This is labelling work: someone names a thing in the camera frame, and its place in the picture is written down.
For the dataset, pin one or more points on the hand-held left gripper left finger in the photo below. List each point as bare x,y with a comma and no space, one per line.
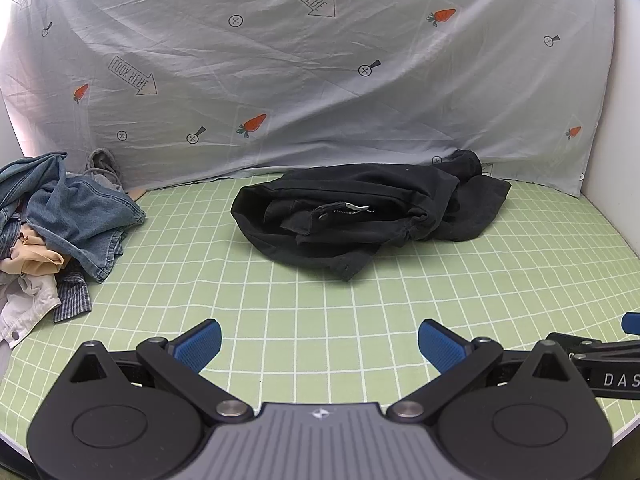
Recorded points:
200,345

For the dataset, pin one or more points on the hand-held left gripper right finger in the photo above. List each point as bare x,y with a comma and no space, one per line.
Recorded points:
440,345

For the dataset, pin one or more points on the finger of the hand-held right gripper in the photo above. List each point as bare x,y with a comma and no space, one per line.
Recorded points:
600,347
632,322

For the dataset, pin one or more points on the black pants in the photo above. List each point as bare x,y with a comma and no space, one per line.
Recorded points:
360,210

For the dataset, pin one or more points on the green checked bed sheet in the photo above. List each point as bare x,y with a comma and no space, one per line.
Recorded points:
350,315

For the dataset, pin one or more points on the plaid shirt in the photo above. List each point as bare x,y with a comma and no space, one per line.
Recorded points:
75,295

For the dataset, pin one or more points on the light blue denim garment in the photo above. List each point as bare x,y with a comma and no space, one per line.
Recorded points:
80,215

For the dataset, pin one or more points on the white garment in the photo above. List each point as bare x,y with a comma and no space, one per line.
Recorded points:
25,302

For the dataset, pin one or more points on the beige garment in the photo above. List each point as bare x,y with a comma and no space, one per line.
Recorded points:
35,255

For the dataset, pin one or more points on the grey garment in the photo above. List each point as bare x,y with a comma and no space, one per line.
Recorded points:
102,162

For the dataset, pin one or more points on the dark blue denim jeans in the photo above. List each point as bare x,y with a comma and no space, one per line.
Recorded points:
30,175

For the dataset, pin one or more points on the grey carrot-print sheet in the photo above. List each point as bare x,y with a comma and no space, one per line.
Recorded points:
300,70

